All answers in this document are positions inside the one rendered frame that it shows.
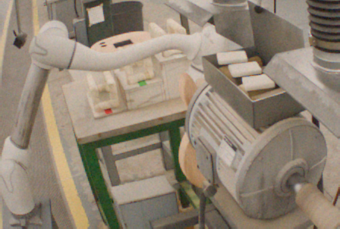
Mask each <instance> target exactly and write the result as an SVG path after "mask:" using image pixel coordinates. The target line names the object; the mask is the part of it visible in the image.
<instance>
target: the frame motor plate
mask: <svg viewBox="0 0 340 229"><path fill-rule="evenodd" d="M208 185H210V184H209V182H208V181H207V180H205V181H204V182H203V185H202V188H203V190H205V188H206V187H207V186H208ZM212 186H216V189H217V191H218V192H217V193H216V194H215V196H213V197H209V198H210V200H211V201H212V203H213V204H214V205H215V207H216V208H217V209H218V210H219V212H221V214H222V215H223V217H224V218H225V220H226V221H227V222H228V223H229V224H230V226H231V227H232V228H233V229H305V228H306V227H309V226H311V225H313V224H314V223H313V222H312V221H311V220H310V219H309V218H308V217H307V215H306V214H305V213H304V212H303V211H302V209H301V208H300V207H299V206H297V207H295V208H294V209H293V210H291V211H290V212H287V213H285V214H283V215H280V216H278V217H276V218H270V219H257V218H250V217H248V215H247V214H246V213H245V212H244V211H243V210H242V208H241V207H240V206H239V204H238V202H236V200H235V199H234V197H232V195H231V194H230V193H229V191H228V190H226V188H225V187H224V185H223V184H222V182H220V183H217V184H213V185H212Z"/></svg>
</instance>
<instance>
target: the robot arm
mask: <svg viewBox="0 0 340 229"><path fill-rule="evenodd" d="M228 44H229V39H226V38H225V37H224V36H221V35H219V34H218V33H216V29H215V26H213V25H210V26H208V27H206V28H205V29H204V30H203V31H202V33H198V32H196V33H195V34H194V35H185V34H168V35H164V36H160V37H158V38H155V39H149V40H147V41H144V42H141V43H138V44H136V45H133V46H130V47H127V48H126V49H122V50H120V51H116V52H110V53H104V52H103V53H101V52H98V51H94V50H93V49H90V48H88V47H86V46H85V45H81V44H80V43H78V42H75V41H74V40H72V41H71V40H70V39H68V30H67V27H66V26H65V24H63V23H62V22H59V21H56V20H53V21H49V22H48V23H46V24H44V25H43V26H42V28H41V29H40V31H39V34H38V35H36V36H34V37H33V39H32V41H31V43H30V47H29V53H30V56H31V58H32V64H31V65H30V69H29V72H28V75H27V79H26V81H25V84H24V88H23V91H22V95H21V98H20V102H19V106H18V109H17V114H16V116H15V119H14V126H13V128H12V132H11V135H10V136H9V137H8V138H6V140H5V143H4V147H3V151H2V156H1V162H0V191H1V194H2V197H3V198H4V201H5V203H6V205H7V207H8V208H9V211H10V213H11V216H10V217H11V218H10V221H9V224H10V225H11V226H12V227H13V226H16V225H17V226H19V225H21V227H22V228H23V229H27V226H28V225H38V226H40V225H41V224H42V221H41V217H40V216H41V214H40V213H41V211H40V209H41V202H39V201H36V202H34V200H33V196H32V193H31V191H30V184H29V181H28V178H29V177H28V176H29V170H30V160H31V156H32V150H31V148H30V145H29V141H30V136H31V133H32V129H33V125H34V122H35V119H36V115H37V112H38V107H39V104H40V102H41V98H42V95H43V93H44V89H45V87H46V83H47V81H48V77H49V75H50V71H51V69H53V68H54V67H57V68H61V69H63V68H64V69H68V70H79V71H93V72H95V71H114V70H117V69H120V68H123V67H126V66H128V65H130V64H133V63H135V62H137V61H141V60H143V59H145V58H148V57H150V56H152V55H157V54H159V53H161V52H164V51H168V50H172V49H176V50H180V51H182V52H184V53H185V55H186V56H187V59H188V60H190V61H192V62H191V64H190V67H189V68H188V71H185V72H187V73H188V75H189V76H190V77H191V78H192V79H193V80H194V82H196V80H197V79H198V78H203V79H204V73H203V62H202V56H204V55H209V54H211V55H212V54H215V53H218V52H225V51H228Z"/></svg>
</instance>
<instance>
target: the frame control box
mask: <svg viewBox="0 0 340 229"><path fill-rule="evenodd" d="M110 191H111V195H112V198H113V201H114V204H115V207H116V209H117V211H118V215H119V218H120V221H121V225H122V227H123V229H151V227H150V221H152V220H156V219H158V218H164V217H168V216H170V215H176V214H178V213H180V210H179V207H178V197H177V193H176V190H175V189H174V188H173V186H172V184H171V183H170V182H169V180H168V179H167V177H166V176H165V175H162V176H159V177H153V178H150V179H146V180H142V181H140V180H139V181H136V182H132V183H129V184H124V185H119V186H115V187H110Z"/></svg>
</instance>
